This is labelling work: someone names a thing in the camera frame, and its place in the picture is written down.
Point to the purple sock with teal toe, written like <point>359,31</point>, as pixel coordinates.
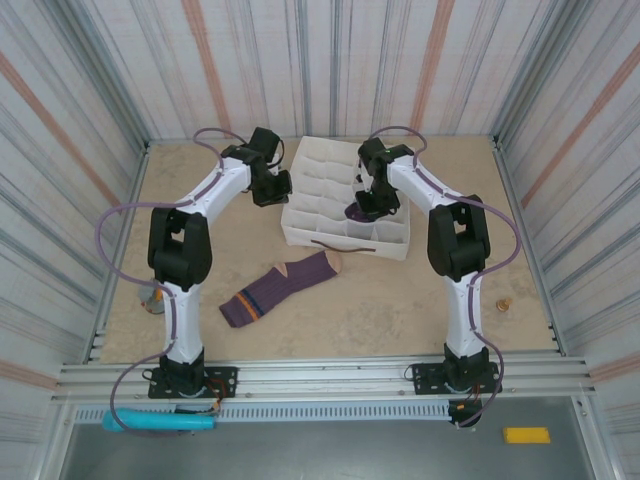
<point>357,216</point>

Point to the white fabric divided organizer box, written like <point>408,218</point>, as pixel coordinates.
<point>325,200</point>

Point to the purple sock with beige toe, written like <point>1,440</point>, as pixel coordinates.
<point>280,290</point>

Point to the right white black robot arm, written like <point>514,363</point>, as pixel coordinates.
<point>457,240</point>

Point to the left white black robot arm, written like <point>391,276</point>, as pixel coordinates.
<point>175,245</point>

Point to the small brown knob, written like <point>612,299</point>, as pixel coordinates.
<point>503,304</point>

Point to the small grey metal object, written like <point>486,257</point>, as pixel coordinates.
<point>149,295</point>

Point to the teal plastic tube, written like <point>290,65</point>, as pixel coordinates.
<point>165,424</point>

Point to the yellow rectangular block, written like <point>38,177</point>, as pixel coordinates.
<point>526,435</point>

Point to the aluminium table side rail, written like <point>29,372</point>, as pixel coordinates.
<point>134,190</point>
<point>511,190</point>

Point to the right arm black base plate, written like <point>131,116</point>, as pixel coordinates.
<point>422,377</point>

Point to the long aluminium mounting rail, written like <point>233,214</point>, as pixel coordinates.
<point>325,380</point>

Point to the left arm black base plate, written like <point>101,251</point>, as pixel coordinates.
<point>225,380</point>

